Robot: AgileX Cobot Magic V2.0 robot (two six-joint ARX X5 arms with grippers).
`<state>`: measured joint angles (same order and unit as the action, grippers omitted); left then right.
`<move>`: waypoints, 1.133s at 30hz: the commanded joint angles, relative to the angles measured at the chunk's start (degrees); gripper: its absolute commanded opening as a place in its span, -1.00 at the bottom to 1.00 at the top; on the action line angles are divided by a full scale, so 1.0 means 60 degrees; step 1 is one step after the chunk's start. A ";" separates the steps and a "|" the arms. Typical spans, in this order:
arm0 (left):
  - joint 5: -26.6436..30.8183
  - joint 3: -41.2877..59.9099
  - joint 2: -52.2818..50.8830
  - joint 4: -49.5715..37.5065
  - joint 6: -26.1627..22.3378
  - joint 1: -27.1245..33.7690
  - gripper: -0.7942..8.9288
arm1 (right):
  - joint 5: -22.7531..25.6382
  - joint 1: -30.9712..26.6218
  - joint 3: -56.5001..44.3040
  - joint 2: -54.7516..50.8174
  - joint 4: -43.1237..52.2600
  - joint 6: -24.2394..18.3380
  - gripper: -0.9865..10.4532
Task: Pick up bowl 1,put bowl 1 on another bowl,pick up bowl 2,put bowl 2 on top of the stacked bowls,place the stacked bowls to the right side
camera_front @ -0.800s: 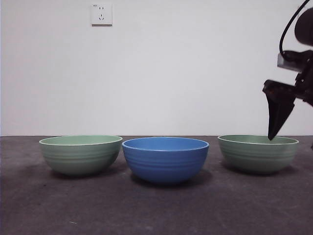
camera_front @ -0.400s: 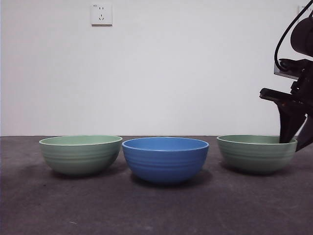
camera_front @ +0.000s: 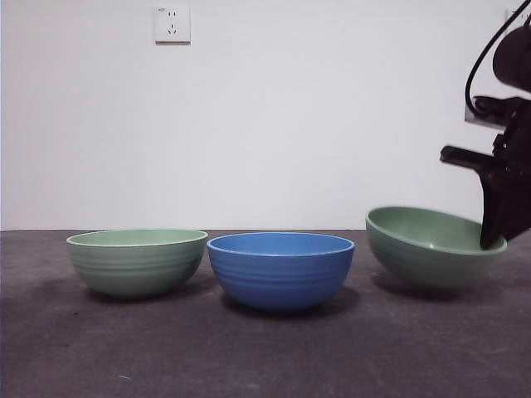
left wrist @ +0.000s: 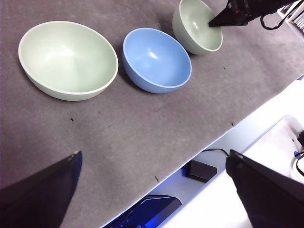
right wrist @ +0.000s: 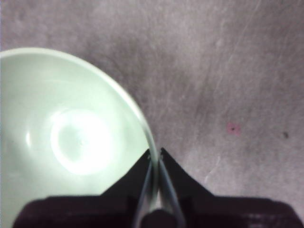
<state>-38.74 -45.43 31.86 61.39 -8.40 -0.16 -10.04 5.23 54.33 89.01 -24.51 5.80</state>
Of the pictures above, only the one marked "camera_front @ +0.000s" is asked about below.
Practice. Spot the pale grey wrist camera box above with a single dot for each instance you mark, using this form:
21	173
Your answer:
471	119

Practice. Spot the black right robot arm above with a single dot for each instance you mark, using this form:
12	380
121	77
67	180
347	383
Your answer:
514	58

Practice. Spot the green ribbed bowl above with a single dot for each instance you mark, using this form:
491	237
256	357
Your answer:
427	257
137	265

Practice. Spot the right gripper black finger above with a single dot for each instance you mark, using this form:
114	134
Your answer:
493	215
520	207

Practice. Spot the blue ribbed bowl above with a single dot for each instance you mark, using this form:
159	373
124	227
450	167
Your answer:
282	278

